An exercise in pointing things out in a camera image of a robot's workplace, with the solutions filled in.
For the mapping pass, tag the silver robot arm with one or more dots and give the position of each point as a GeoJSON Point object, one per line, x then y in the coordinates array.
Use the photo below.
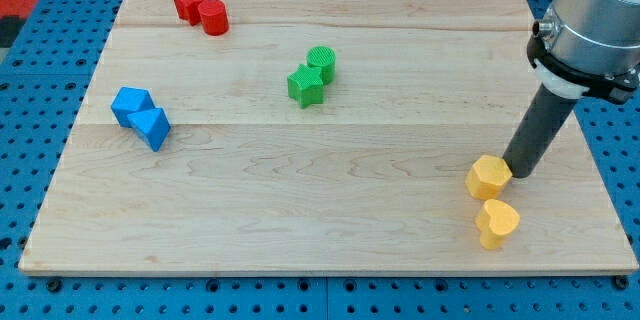
{"type": "Point", "coordinates": [587, 48]}

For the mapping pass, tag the green star block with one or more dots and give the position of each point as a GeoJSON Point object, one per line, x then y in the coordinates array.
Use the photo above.
{"type": "Point", "coordinates": [305, 86]}

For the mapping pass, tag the red star block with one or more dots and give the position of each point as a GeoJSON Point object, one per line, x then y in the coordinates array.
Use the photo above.
{"type": "Point", "coordinates": [188, 10]}

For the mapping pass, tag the wooden board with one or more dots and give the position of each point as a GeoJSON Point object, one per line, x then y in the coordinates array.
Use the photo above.
{"type": "Point", "coordinates": [368, 184]}

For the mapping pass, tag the green cylinder block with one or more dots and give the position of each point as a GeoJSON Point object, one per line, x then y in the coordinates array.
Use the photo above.
{"type": "Point", "coordinates": [324, 58]}

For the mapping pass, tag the red cylinder block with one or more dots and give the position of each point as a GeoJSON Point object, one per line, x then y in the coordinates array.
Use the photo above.
{"type": "Point", "coordinates": [213, 16]}

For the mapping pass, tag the blue triangle block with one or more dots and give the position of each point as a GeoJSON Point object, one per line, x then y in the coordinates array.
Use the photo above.
{"type": "Point", "coordinates": [151, 126]}

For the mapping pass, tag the yellow pentagon block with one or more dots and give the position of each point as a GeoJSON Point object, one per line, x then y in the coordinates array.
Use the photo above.
{"type": "Point", "coordinates": [487, 177]}

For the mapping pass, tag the yellow heart block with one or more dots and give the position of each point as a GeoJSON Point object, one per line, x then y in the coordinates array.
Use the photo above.
{"type": "Point", "coordinates": [496, 221]}

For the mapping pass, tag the blue cube block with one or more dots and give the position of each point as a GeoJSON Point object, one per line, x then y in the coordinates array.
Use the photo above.
{"type": "Point", "coordinates": [130, 100]}

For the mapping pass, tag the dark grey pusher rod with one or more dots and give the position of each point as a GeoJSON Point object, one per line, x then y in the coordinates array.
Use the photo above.
{"type": "Point", "coordinates": [542, 121]}

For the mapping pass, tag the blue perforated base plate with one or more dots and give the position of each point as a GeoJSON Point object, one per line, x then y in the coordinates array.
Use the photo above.
{"type": "Point", "coordinates": [44, 77]}

